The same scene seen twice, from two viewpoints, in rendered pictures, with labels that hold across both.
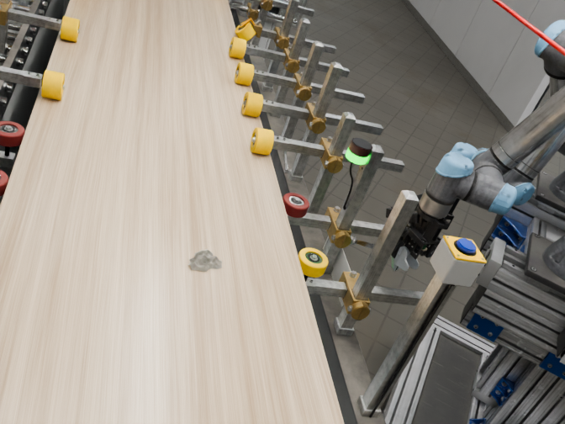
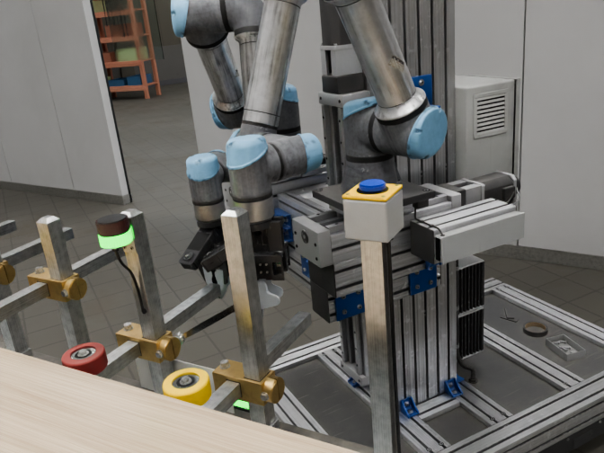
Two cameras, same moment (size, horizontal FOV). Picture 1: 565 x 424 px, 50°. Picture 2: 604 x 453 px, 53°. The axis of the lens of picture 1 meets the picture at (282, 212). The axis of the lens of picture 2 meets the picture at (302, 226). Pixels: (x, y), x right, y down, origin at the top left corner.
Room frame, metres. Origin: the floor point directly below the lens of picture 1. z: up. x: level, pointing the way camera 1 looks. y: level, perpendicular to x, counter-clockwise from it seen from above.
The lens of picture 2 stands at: (0.45, 0.25, 1.49)
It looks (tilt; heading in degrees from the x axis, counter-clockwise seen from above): 20 degrees down; 322
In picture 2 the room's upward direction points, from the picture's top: 6 degrees counter-clockwise
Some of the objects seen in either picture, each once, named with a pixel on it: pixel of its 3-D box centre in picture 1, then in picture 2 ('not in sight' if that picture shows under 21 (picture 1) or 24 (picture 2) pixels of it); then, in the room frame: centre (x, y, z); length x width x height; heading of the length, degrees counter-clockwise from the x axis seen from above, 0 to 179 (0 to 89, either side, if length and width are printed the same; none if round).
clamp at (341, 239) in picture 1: (336, 227); (147, 343); (1.55, -0.17, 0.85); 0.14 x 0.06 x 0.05; 21
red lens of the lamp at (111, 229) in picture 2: (360, 147); (112, 225); (1.51, -0.13, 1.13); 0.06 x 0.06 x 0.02
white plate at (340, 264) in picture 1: (338, 263); (182, 379); (1.51, -0.21, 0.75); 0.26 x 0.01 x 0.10; 21
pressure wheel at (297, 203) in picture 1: (291, 214); (89, 376); (1.51, -0.03, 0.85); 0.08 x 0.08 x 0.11
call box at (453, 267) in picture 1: (456, 262); (373, 213); (1.05, -0.36, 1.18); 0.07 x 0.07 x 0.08; 21
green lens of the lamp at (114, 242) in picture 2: (356, 155); (115, 236); (1.51, -0.13, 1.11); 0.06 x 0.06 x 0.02
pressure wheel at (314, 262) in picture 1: (307, 272); (190, 405); (1.28, -0.12, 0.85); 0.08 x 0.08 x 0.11
